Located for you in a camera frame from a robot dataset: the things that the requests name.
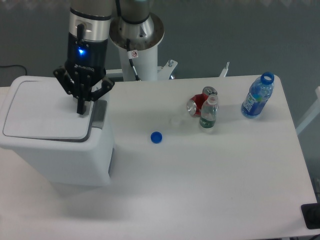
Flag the clear green-label water bottle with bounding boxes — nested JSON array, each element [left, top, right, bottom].
[[199, 93, 219, 129]]

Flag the black cable on pedestal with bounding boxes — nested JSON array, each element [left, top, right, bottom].
[[125, 37, 142, 82]]

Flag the black floor cable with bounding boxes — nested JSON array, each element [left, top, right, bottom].
[[0, 64, 27, 76]]

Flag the blue drink bottle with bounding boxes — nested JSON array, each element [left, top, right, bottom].
[[241, 71, 275, 119]]

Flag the blue bottle cap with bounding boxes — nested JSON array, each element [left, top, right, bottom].
[[150, 131, 163, 144]]

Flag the white furniture leg right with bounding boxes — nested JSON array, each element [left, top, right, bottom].
[[295, 86, 320, 136]]

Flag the white metal base frame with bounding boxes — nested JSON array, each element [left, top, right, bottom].
[[106, 59, 230, 80]]

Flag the white plastic trash can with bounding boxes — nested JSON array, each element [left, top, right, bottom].
[[0, 89, 115, 186]]

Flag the white trash can lid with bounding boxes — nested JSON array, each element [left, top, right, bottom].
[[2, 76, 93, 141]]

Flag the black device at edge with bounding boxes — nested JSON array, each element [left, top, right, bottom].
[[301, 203, 320, 230]]

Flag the crushed red soda can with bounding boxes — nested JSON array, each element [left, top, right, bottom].
[[186, 86, 218, 117]]

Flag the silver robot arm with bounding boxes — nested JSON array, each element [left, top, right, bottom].
[[53, 0, 165, 115]]

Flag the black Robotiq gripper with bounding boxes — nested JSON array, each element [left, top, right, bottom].
[[53, 33, 115, 115]]

